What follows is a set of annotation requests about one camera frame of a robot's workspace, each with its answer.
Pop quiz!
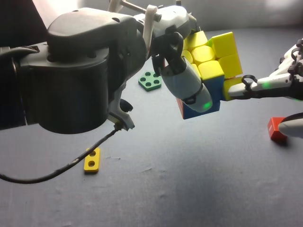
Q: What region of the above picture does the Rubik's cube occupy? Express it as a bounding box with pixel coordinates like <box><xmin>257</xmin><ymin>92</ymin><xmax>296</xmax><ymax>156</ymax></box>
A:
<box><xmin>176</xmin><ymin>31</ymin><xmax>244</xmax><ymax>120</ymax></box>

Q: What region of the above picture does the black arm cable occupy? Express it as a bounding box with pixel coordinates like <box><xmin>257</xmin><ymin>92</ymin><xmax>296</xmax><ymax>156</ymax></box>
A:
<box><xmin>0</xmin><ymin>128</ymin><xmax>119</xmax><ymax>184</ymax></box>

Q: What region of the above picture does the green pentagon block with holes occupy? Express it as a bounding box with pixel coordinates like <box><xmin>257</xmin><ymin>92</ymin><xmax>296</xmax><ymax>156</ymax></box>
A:
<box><xmin>138</xmin><ymin>70</ymin><xmax>164</xmax><ymax>92</ymax></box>

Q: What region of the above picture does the grey table cloth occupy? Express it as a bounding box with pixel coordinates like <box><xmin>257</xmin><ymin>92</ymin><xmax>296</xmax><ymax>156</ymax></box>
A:
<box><xmin>0</xmin><ymin>26</ymin><xmax>303</xmax><ymax>227</ymax></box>

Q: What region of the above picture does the red cube block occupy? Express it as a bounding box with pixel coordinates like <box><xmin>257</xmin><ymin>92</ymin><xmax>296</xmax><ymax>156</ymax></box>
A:
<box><xmin>267</xmin><ymin>116</ymin><xmax>290</xmax><ymax>143</ymax></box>

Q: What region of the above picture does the yellow two-hole block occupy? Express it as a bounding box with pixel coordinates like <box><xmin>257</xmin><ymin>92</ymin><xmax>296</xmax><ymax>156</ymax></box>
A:
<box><xmin>83</xmin><ymin>147</ymin><xmax>101</xmax><ymax>175</ymax></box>

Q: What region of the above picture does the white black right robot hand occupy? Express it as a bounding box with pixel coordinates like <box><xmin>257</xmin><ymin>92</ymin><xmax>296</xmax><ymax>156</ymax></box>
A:
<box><xmin>228</xmin><ymin>37</ymin><xmax>303</xmax><ymax>138</ymax></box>

